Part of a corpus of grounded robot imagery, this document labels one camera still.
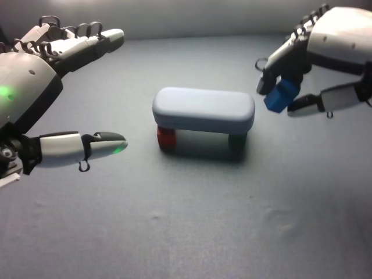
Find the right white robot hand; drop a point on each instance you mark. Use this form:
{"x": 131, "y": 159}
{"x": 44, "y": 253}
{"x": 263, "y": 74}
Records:
{"x": 337, "y": 40}

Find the green block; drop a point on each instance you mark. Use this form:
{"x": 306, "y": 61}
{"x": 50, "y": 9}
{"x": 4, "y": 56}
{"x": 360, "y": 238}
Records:
{"x": 236, "y": 142}

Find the grey table cloth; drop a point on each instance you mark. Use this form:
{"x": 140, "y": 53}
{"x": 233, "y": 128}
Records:
{"x": 186, "y": 218}

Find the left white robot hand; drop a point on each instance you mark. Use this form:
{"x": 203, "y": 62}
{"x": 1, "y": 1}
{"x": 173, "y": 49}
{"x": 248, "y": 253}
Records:
{"x": 26, "y": 78}

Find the blue block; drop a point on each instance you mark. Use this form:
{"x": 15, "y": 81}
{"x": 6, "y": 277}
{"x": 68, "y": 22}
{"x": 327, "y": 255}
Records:
{"x": 279, "y": 98}

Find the red block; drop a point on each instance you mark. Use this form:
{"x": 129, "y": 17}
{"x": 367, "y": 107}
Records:
{"x": 166, "y": 139}

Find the lilac grey glasses case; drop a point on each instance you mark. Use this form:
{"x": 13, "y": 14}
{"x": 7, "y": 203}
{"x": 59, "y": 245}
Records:
{"x": 203, "y": 107}

